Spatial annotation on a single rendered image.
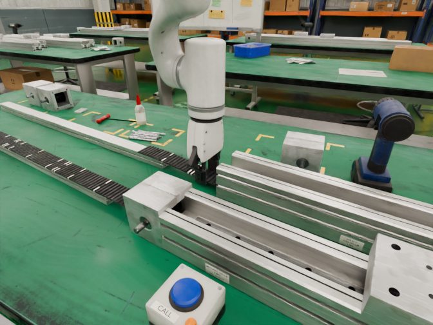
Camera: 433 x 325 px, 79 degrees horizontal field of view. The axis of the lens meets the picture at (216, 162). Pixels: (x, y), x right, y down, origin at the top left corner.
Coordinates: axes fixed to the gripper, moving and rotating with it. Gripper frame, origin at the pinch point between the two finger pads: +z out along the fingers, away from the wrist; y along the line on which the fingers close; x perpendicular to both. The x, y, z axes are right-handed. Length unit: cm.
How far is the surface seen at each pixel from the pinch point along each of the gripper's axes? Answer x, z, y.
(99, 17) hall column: -655, -17, -467
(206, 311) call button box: 21.3, -3.0, 32.2
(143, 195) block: 0.2, -6.6, 21.8
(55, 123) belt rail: -66, 0, 2
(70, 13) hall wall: -1188, -20, -725
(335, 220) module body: 32.0, -2.4, 4.7
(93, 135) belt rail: -45.0, -0.1, 1.1
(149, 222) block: 3.1, -2.8, 23.8
